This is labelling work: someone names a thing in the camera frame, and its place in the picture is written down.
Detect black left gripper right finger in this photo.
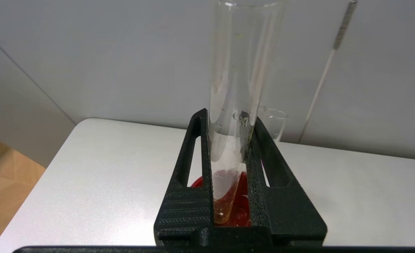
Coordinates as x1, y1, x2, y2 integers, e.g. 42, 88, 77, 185
244, 116, 328, 246

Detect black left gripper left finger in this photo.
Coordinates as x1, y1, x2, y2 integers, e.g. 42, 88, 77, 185
154, 108, 215, 246

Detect test tube with yellow pigment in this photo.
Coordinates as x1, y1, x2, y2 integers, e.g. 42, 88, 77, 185
209, 0, 287, 225

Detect empty clear glass tube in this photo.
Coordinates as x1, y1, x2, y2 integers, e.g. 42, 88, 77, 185
258, 107, 288, 143

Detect dark red cup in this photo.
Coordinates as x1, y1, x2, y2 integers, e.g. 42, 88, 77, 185
190, 171, 252, 227

